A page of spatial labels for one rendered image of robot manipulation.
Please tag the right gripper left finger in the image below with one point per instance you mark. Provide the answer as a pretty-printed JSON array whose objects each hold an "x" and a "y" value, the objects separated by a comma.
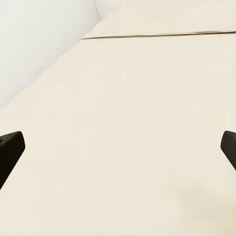
[{"x": 12, "y": 146}]

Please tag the bed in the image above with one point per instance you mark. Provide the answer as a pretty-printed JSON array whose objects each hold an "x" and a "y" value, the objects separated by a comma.
[{"x": 123, "y": 132}]

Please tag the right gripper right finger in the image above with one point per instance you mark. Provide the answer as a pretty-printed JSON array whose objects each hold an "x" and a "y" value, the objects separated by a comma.
[{"x": 228, "y": 146}]

